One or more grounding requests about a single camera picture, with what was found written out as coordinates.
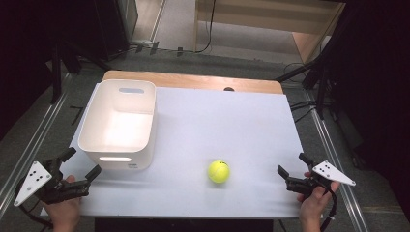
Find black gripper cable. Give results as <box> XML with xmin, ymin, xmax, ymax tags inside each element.
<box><xmin>17</xmin><ymin>202</ymin><xmax>54</xmax><ymax>230</ymax></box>
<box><xmin>321</xmin><ymin>188</ymin><xmax>338</xmax><ymax>232</ymax></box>

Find person's left hand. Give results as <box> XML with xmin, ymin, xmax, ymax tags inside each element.
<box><xmin>43</xmin><ymin>174</ymin><xmax>82</xmax><ymax>227</ymax></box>

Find black floor cables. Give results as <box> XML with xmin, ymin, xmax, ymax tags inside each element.
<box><xmin>282</xmin><ymin>62</ymin><xmax>320</xmax><ymax>124</ymax></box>

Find white board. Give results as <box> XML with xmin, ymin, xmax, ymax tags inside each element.
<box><xmin>40</xmin><ymin>82</ymin><xmax>311</xmax><ymax>220</ymax></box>

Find metal floor rail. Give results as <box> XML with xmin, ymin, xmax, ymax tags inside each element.
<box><xmin>0</xmin><ymin>72</ymin><xmax>73</xmax><ymax>214</ymax></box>
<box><xmin>302</xmin><ymin>89</ymin><xmax>371</xmax><ymax>232</ymax></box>

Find black cabinet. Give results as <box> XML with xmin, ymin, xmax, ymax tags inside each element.
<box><xmin>92</xmin><ymin>0</ymin><xmax>139</xmax><ymax>62</ymax></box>

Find person's right hand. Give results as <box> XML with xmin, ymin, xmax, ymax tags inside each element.
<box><xmin>296</xmin><ymin>171</ymin><xmax>341</xmax><ymax>225</ymax></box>

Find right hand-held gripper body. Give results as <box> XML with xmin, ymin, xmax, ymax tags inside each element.
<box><xmin>284</xmin><ymin>159</ymin><xmax>357</xmax><ymax>198</ymax></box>

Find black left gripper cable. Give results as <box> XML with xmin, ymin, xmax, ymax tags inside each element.
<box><xmin>17</xmin><ymin>202</ymin><xmax>54</xmax><ymax>230</ymax></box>

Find light wooden furniture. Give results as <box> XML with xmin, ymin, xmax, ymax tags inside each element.
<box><xmin>192</xmin><ymin>0</ymin><xmax>346</xmax><ymax>65</ymax></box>

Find white plastic bin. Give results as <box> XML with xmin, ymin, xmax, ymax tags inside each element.
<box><xmin>77</xmin><ymin>78</ymin><xmax>159</xmax><ymax>171</ymax></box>

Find black metal stand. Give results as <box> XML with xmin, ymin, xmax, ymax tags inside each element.
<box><xmin>47</xmin><ymin>38</ymin><xmax>114</xmax><ymax>104</ymax></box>
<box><xmin>275</xmin><ymin>38</ymin><xmax>342</xmax><ymax>121</ymax></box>

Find yellow tennis ball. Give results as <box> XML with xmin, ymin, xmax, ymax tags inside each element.
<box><xmin>207</xmin><ymin>159</ymin><xmax>231</xmax><ymax>185</ymax></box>

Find black hanging cable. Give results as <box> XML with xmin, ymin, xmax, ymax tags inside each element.
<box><xmin>193</xmin><ymin>0</ymin><xmax>218</xmax><ymax>54</ymax></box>

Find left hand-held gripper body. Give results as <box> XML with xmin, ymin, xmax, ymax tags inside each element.
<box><xmin>13</xmin><ymin>157</ymin><xmax>92</xmax><ymax>208</ymax></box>

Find wooden table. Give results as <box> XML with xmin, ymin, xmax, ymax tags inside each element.
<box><xmin>102</xmin><ymin>70</ymin><xmax>284</xmax><ymax>96</ymax></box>

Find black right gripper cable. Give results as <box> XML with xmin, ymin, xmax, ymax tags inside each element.
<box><xmin>321</xmin><ymin>188</ymin><xmax>338</xmax><ymax>232</ymax></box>

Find black curtain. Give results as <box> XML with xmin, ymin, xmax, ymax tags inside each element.
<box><xmin>0</xmin><ymin>0</ymin><xmax>98</xmax><ymax>141</ymax></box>
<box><xmin>317</xmin><ymin>0</ymin><xmax>410</xmax><ymax>223</ymax></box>

